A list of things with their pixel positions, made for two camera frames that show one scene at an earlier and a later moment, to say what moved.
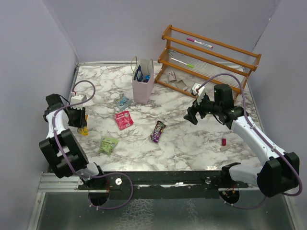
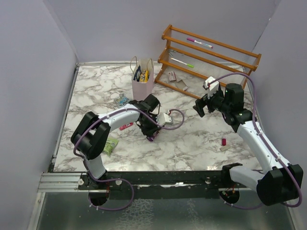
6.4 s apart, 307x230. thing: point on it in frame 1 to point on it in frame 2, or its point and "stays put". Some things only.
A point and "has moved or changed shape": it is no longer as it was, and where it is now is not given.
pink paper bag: [143, 80] stays put
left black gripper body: [76, 117] to [148, 126]
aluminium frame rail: [50, 182] stays put
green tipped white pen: [189, 65] stays put
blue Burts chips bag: [138, 74] stays put
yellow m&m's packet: [84, 130] has moved or changed shape
